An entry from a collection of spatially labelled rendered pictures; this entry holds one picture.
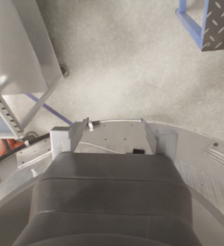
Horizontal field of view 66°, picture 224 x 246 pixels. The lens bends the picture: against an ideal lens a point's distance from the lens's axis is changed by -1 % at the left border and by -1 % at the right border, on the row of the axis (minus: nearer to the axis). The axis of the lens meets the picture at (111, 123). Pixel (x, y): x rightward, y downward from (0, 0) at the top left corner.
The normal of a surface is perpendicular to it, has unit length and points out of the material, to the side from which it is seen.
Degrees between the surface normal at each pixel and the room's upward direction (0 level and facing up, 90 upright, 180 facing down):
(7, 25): 0
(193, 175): 90
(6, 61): 0
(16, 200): 53
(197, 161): 90
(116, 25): 0
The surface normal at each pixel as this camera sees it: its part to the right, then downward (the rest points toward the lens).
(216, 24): -0.15, 0.65
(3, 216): 0.78, 0.29
